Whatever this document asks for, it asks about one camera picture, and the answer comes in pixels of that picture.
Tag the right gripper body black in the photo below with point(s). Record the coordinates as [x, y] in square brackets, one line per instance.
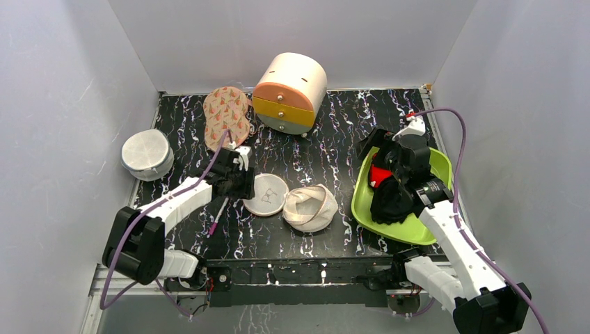
[396, 190]

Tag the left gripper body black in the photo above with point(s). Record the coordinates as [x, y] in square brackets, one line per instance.
[240, 183]

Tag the red bra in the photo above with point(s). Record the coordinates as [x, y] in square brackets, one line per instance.
[377, 174]

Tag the black bra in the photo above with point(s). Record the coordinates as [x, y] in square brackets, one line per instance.
[392, 202]

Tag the white mesh laundry bag beige zipper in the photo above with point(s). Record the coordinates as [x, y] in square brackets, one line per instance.
[307, 209]

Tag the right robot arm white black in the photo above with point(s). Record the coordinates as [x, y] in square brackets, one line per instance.
[479, 299]

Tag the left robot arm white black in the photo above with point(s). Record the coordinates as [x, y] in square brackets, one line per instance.
[136, 248]

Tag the white mesh laundry bag grey trim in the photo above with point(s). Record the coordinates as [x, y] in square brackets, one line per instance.
[147, 155]

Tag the pink white marker pen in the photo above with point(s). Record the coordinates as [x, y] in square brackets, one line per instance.
[217, 218]

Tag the peach patterned fabric pouch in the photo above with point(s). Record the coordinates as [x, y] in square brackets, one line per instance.
[225, 108]

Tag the green plastic basin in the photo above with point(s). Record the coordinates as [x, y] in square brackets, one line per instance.
[411, 231]

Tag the round drawer cabinet orange yellow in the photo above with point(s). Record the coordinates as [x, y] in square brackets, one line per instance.
[288, 96]

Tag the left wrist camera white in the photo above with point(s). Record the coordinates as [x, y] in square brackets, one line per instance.
[239, 158]

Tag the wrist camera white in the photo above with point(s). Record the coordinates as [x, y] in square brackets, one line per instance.
[239, 158]
[414, 125]

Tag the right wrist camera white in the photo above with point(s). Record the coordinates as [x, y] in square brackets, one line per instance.
[414, 125]

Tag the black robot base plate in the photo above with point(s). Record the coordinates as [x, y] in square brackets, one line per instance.
[307, 281]

